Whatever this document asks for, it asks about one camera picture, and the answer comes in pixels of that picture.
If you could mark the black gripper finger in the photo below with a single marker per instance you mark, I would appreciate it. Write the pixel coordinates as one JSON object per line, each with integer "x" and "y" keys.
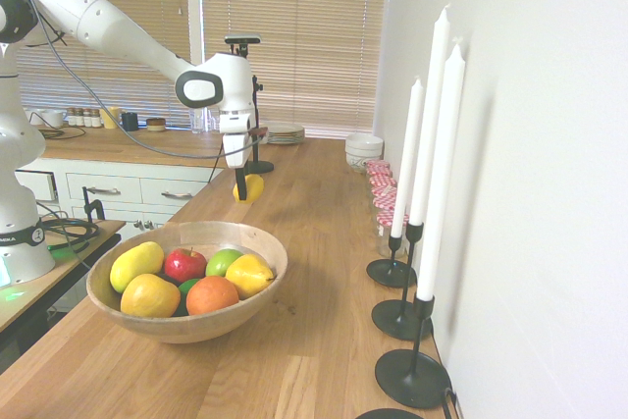
{"x": 240, "y": 183}

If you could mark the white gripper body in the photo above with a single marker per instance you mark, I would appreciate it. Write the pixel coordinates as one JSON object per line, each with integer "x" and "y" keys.
{"x": 238, "y": 144}

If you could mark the yellow lemon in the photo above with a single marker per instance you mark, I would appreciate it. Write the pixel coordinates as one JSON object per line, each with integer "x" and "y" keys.
{"x": 254, "y": 188}

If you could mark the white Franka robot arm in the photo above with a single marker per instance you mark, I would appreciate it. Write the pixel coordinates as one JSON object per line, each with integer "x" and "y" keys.
{"x": 122, "y": 31}

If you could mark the clear drinking glass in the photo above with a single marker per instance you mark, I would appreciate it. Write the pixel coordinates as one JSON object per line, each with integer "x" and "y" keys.
{"x": 213, "y": 122}
{"x": 196, "y": 122}

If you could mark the stack of white plates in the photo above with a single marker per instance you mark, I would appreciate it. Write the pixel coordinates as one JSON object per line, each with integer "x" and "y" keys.
{"x": 284, "y": 133}

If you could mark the green apple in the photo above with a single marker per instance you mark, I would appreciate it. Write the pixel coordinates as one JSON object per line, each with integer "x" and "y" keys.
{"x": 221, "y": 262}

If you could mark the round brown wooden container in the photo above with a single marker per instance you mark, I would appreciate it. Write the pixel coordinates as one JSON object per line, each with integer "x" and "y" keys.
{"x": 156, "y": 123}

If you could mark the yellow pear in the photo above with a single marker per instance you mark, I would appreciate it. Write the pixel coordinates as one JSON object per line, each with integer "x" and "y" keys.
{"x": 249, "y": 276}

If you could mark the red apple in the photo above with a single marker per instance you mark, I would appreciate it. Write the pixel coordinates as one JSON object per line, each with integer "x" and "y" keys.
{"x": 185, "y": 266}

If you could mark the black mug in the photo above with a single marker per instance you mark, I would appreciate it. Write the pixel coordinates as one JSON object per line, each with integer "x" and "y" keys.
{"x": 130, "y": 122}

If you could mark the orange fruit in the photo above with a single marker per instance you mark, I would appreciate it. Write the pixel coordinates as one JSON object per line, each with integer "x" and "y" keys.
{"x": 212, "y": 296}

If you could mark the green lime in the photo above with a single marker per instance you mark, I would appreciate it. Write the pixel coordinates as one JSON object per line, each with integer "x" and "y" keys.
{"x": 186, "y": 289}

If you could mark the patterned white bowl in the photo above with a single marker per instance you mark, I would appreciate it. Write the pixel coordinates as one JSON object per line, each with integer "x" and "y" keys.
{"x": 357, "y": 161}

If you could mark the white drawer cabinet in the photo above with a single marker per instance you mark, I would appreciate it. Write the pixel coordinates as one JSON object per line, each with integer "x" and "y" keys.
{"x": 118, "y": 191}

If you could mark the plain white bowl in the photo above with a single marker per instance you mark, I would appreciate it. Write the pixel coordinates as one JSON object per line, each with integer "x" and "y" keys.
{"x": 364, "y": 143}

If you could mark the yellow mug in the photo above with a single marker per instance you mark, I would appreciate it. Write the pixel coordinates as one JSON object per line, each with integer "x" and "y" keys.
{"x": 112, "y": 117}

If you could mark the yellow mango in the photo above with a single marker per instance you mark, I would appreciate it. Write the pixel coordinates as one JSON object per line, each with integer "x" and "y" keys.
{"x": 135, "y": 264}
{"x": 149, "y": 296}

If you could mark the glass jar red checkered lid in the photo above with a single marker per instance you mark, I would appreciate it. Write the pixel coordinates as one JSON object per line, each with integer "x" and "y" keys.
{"x": 381, "y": 181}
{"x": 385, "y": 204}
{"x": 382, "y": 193}
{"x": 384, "y": 230}
{"x": 378, "y": 166}

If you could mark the small spice jar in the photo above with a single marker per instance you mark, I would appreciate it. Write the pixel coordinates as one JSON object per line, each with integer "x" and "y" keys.
{"x": 79, "y": 118}
{"x": 96, "y": 119}
{"x": 88, "y": 118}
{"x": 71, "y": 117}

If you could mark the yellow mango front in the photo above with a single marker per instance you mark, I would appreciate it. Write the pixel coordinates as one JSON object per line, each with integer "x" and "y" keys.
{"x": 149, "y": 296}

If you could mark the wide wooden window blind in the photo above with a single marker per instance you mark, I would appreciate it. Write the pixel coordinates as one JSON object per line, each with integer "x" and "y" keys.
{"x": 319, "y": 21}

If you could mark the round wooden fruit bowl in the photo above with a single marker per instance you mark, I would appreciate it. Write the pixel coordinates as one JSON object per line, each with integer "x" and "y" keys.
{"x": 196, "y": 328}

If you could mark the black clamp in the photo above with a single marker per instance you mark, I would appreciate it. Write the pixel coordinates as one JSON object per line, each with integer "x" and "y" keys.
{"x": 90, "y": 205}

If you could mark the black candle holder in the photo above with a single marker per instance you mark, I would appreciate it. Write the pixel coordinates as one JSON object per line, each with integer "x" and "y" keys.
{"x": 397, "y": 321}
{"x": 390, "y": 274}
{"x": 412, "y": 380}
{"x": 390, "y": 414}

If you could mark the white cup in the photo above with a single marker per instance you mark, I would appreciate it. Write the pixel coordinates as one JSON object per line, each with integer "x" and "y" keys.
{"x": 34, "y": 116}
{"x": 53, "y": 118}

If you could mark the tallest white candle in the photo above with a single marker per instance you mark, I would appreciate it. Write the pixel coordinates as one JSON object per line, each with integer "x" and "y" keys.
{"x": 432, "y": 120}

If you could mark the medium white candle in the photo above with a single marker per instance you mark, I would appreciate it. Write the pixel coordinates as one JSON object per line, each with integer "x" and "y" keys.
{"x": 441, "y": 183}

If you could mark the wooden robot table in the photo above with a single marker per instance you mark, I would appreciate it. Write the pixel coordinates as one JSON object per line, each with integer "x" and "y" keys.
{"x": 49, "y": 286}

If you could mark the black camera stand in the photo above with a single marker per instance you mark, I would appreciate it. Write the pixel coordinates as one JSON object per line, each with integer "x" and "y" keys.
{"x": 262, "y": 166}

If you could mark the grey stereo camera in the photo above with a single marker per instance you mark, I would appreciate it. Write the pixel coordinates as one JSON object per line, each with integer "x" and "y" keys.
{"x": 243, "y": 39}

